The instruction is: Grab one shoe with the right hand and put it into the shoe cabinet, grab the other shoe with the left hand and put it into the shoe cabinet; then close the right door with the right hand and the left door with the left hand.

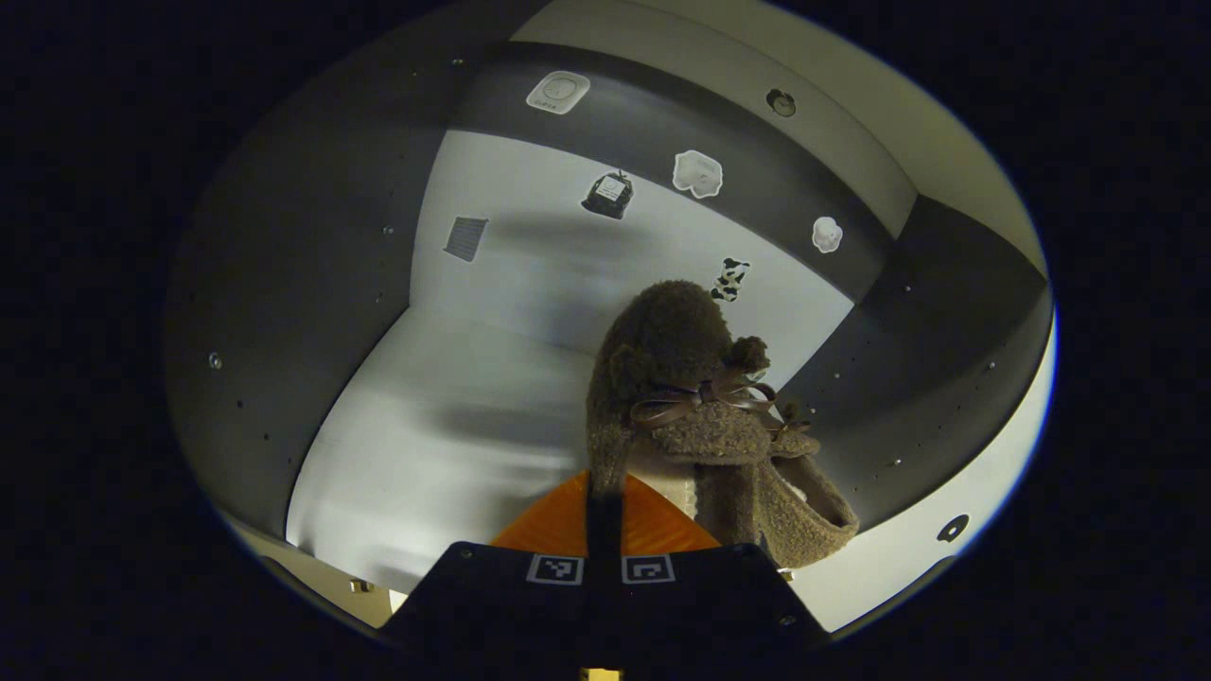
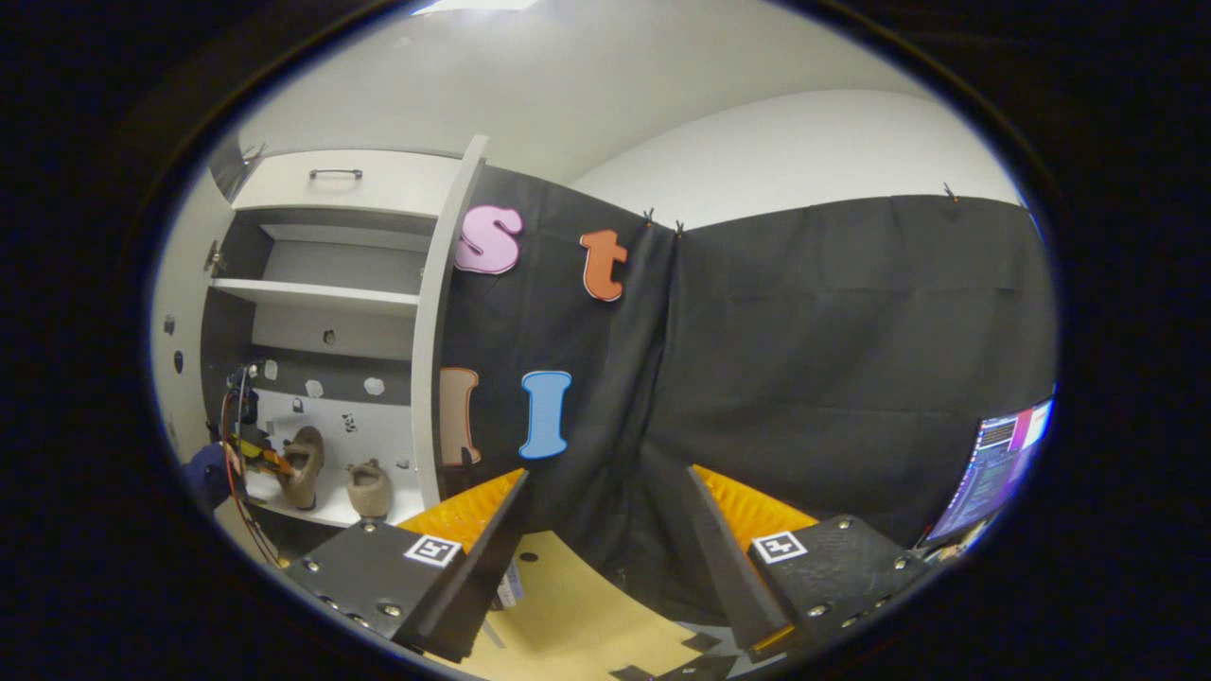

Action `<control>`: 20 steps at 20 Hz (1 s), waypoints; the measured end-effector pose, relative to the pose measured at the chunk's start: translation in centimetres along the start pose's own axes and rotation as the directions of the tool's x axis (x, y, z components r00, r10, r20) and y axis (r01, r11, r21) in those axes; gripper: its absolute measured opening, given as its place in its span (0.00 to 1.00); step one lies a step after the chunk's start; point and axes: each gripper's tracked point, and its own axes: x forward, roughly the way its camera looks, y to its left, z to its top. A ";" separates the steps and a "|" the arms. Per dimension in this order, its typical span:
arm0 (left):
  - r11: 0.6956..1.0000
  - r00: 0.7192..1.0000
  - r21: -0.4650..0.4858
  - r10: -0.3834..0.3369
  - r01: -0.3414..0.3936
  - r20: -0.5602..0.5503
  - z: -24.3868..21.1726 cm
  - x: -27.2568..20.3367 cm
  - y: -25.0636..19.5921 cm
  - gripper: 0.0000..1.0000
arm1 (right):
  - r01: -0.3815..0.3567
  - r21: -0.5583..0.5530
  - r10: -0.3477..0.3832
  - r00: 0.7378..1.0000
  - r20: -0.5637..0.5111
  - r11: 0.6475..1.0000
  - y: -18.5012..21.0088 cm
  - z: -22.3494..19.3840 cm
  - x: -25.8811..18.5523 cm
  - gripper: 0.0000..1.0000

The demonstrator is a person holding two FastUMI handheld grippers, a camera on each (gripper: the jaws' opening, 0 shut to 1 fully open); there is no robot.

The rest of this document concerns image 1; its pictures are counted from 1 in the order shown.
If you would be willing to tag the metal door hinge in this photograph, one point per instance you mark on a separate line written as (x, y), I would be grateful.
(361, 586)

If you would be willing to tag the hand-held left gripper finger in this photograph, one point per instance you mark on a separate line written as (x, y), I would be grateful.
(615, 605)
(594, 605)

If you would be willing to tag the brown fuzzy shoe with bow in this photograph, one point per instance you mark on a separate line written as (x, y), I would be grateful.
(662, 331)
(804, 530)

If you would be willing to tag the white and grey shoe cabinet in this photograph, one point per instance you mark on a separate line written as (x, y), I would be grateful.
(454, 426)

